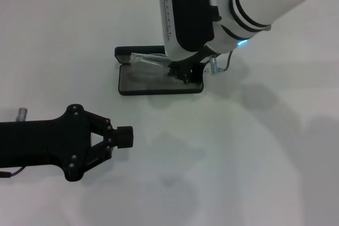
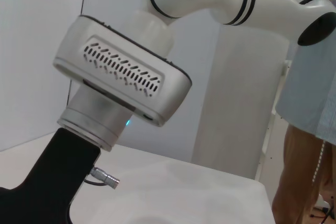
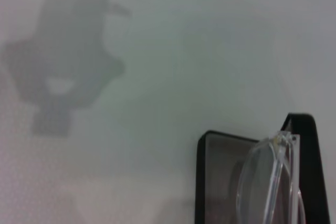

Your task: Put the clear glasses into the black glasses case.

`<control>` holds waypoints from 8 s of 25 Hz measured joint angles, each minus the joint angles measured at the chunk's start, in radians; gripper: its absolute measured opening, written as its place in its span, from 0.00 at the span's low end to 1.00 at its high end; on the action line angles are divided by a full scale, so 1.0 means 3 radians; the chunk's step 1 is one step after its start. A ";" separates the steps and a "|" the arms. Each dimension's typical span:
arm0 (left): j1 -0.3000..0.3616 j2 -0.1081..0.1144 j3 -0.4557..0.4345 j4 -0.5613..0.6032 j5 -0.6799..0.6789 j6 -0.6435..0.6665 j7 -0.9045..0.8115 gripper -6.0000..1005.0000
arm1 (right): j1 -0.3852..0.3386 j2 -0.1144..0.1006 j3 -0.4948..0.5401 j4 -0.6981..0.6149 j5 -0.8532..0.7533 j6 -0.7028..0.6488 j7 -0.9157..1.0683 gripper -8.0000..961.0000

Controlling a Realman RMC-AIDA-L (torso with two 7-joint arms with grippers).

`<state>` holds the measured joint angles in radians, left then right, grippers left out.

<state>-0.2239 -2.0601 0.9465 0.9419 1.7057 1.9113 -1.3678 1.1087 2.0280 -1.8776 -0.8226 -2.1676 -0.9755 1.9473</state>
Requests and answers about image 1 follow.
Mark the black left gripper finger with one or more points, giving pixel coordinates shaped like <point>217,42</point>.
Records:
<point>124,142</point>
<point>124,132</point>

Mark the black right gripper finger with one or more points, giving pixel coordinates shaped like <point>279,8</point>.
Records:
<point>197,73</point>
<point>180,72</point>

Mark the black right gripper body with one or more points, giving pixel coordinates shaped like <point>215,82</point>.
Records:
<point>197,56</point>

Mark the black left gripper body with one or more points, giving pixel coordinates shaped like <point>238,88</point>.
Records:
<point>39,144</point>

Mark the clear white glasses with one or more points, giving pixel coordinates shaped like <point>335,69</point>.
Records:
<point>148,63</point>

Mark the black glasses case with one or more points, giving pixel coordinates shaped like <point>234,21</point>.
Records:
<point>148,88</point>

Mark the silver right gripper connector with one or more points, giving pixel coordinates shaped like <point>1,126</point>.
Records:
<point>215,64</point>

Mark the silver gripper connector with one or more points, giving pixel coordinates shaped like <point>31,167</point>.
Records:
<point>21,114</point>
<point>215,64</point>

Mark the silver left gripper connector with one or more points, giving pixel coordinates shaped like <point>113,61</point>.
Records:
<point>21,114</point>

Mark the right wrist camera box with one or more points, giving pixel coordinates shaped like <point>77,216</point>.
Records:
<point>190,11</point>

